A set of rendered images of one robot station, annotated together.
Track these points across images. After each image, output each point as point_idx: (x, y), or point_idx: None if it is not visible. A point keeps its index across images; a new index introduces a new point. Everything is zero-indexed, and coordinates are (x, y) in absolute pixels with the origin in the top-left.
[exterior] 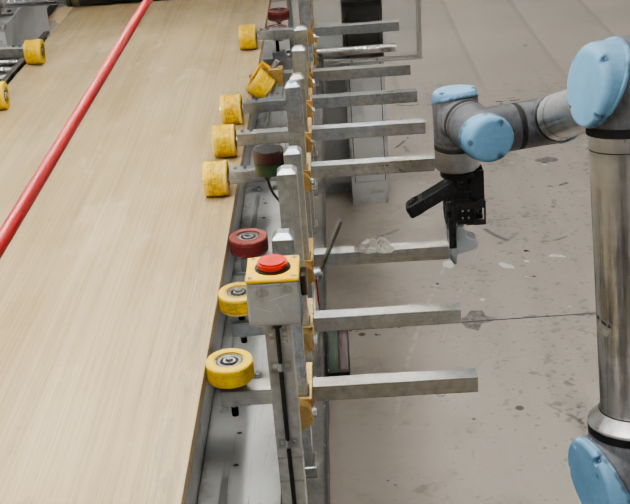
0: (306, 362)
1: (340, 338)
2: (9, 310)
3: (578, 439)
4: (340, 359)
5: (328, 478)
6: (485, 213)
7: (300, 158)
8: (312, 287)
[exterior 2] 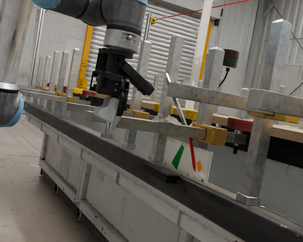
0: (141, 112)
1: (165, 172)
2: (280, 126)
3: (21, 94)
4: (153, 165)
5: (119, 154)
6: (91, 80)
7: (208, 52)
8: (229, 196)
